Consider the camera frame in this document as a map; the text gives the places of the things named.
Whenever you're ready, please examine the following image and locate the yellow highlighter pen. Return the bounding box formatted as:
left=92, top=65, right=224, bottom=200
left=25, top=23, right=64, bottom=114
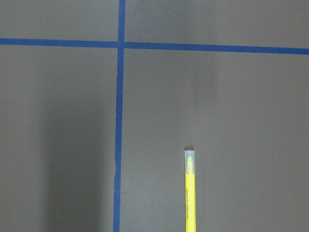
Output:
left=184, top=146, right=197, bottom=232

